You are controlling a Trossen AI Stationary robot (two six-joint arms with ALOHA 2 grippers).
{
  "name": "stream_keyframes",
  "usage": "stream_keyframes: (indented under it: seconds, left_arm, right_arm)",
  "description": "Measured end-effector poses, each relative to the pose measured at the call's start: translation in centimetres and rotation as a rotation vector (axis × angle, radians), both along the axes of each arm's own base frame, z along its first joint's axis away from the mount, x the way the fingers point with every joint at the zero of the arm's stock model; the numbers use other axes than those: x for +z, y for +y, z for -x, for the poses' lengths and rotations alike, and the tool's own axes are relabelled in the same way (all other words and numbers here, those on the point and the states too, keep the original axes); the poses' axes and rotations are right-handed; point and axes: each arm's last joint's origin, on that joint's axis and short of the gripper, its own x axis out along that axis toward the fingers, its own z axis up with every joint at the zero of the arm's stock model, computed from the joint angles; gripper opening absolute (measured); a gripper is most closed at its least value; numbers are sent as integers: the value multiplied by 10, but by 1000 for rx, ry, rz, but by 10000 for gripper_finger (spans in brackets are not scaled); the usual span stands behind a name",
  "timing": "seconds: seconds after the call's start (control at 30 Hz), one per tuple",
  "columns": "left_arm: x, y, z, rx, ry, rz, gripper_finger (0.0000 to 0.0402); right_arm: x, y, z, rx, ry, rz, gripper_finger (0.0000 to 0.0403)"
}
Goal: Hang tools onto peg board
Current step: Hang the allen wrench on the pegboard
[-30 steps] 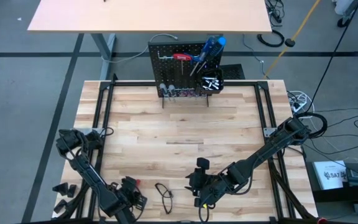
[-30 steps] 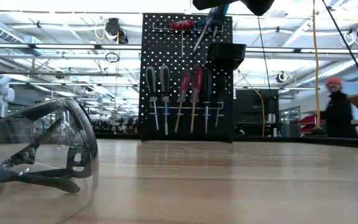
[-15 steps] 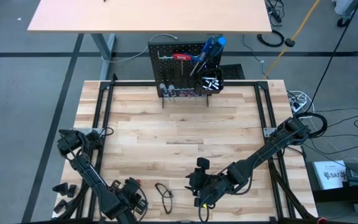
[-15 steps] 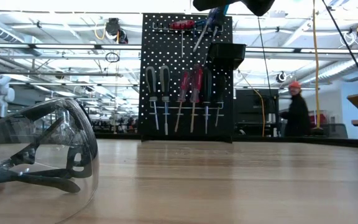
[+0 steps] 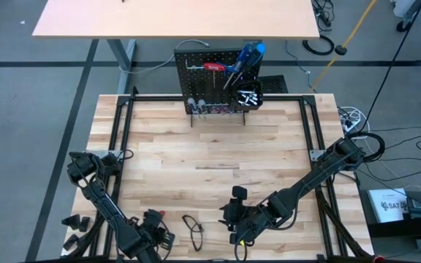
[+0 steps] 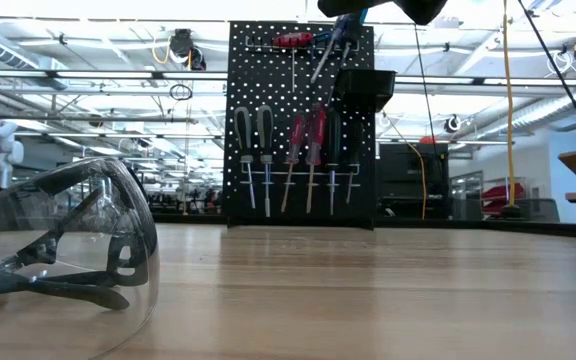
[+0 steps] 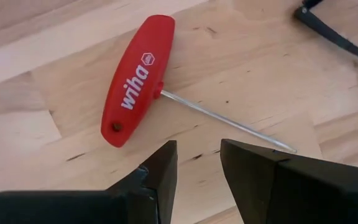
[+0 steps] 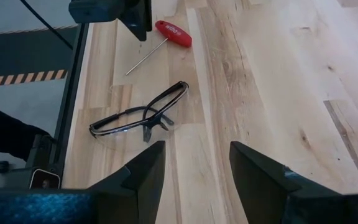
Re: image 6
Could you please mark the grey black nut driver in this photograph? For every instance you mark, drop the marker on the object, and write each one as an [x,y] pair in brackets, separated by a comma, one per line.
[244,130]
[265,130]

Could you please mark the black plastic bin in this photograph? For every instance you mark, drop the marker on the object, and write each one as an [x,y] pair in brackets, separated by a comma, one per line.
[368,87]

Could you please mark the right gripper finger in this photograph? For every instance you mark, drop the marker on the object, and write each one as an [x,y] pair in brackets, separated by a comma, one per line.
[353,6]

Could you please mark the black metal pegboard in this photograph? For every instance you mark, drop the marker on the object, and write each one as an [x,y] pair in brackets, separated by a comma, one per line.
[283,95]

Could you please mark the red screwdriver marked 3/16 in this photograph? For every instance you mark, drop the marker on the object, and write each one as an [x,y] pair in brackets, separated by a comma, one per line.
[296,135]

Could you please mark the clear safety glasses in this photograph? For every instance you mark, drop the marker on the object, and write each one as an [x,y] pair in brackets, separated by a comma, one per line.
[93,297]

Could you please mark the black cabinet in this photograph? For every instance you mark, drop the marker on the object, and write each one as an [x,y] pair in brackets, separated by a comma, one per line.
[413,175]

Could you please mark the red storage bin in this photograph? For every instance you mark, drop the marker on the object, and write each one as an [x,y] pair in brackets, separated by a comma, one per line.
[503,192]

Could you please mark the red screwdriver marked 1/4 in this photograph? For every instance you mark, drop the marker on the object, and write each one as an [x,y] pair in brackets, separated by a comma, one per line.
[316,135]

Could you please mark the black aluminium table frame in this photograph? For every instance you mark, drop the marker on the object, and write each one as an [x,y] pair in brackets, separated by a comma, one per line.
[468,223]

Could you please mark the silver ceiling duct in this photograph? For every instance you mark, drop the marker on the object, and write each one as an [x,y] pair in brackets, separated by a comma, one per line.
[543,111]

